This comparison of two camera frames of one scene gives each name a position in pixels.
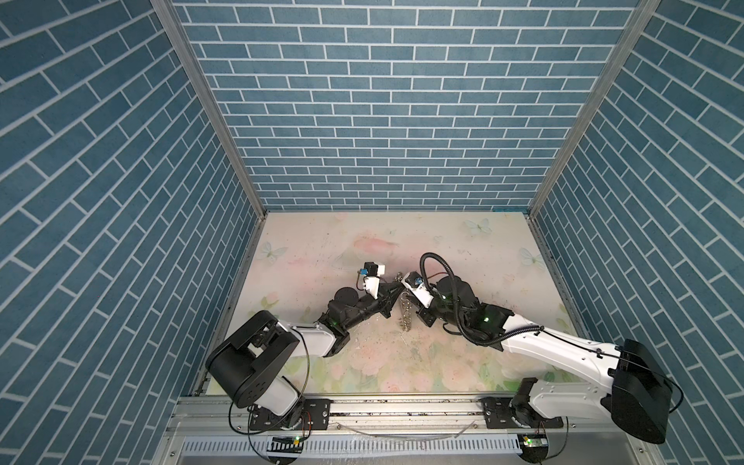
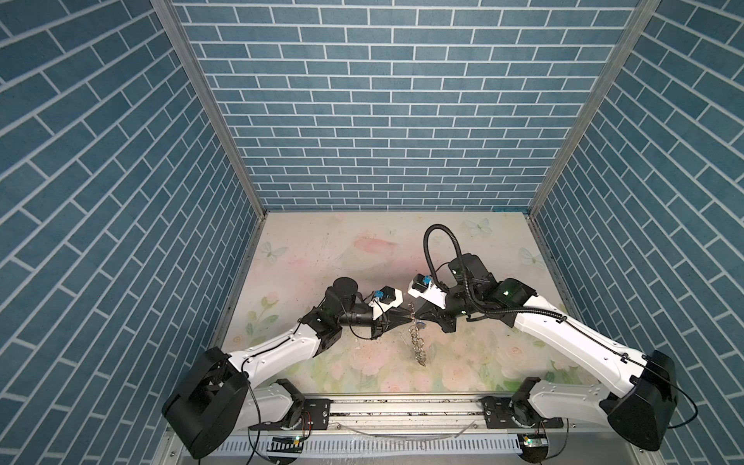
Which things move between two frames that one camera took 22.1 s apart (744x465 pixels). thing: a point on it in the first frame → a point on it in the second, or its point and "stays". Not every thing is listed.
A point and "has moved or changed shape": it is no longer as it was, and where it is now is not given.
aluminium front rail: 345,417 stays
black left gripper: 386,301 → 382,326
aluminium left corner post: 169,11 stays
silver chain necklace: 406,310 has moved or changed shape
